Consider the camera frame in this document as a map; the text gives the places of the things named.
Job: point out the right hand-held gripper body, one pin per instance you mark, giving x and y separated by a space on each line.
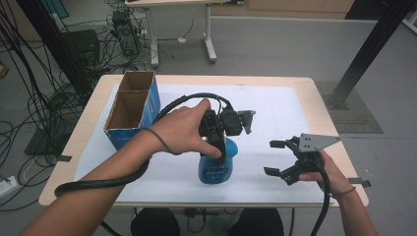
311 144

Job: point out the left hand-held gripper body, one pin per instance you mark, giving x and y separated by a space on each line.
231 123

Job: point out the blue plastic bottle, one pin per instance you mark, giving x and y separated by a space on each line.
213 173

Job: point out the person's right hand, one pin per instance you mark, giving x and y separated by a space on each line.
332 177

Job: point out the person's left hand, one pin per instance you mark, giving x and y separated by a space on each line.
182 131

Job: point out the white foam board mat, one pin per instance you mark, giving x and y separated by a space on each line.
268 108

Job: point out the light wooden table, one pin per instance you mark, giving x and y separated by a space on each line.
327 108

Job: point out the grey floor mat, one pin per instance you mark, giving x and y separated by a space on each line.
360 118

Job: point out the person's right leg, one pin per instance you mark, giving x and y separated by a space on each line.
255 224

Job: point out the person's leg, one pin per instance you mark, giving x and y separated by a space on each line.
155 224
255 224

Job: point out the thin wrist band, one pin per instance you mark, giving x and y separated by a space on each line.
160 139
344 193

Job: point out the black tape strip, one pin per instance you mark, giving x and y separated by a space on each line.
359 182
64 158

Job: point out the white background desk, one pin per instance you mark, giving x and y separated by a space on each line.
209 39

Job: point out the white power adapter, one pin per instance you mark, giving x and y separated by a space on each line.
181 40

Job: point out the blue cardboard box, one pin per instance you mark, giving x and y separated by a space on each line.
131 108

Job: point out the person's left leg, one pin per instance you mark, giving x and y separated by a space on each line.
155 224

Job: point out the wooden cabinet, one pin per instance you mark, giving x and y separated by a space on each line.
295 8

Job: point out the black computer tower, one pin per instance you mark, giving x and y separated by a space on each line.
126 32

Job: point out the black equipment box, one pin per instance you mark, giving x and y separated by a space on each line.
82 44

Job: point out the white power strip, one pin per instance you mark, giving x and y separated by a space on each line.
7 187

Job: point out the black metal post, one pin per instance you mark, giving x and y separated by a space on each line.
55 42
377 36

